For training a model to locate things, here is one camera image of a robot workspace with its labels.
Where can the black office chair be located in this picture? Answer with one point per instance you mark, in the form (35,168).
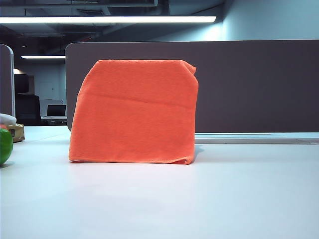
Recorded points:
(27,109)

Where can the open laptop computer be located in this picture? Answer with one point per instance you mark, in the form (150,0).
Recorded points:
(56,110)

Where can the background office desk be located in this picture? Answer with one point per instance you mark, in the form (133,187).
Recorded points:
(53,120)

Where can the long ceiling light strip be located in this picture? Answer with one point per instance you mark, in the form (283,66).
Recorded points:
(107,19)

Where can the short ceiling light strip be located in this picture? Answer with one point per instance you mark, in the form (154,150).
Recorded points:
(43,57)

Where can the narrow grey partition panel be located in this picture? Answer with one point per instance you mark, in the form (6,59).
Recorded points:
(6,79)

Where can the orange microfiber cloth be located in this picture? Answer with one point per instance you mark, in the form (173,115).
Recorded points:
(134,112)

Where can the white tissue sheet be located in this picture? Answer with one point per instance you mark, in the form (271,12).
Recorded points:
(7,118)

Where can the green round toy fruit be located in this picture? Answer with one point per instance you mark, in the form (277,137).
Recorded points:
(5,147)

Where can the tan tissue box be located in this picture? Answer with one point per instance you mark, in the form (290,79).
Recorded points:
(18,133)

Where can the large grey desk partition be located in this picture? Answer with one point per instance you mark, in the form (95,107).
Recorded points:
(261,87)

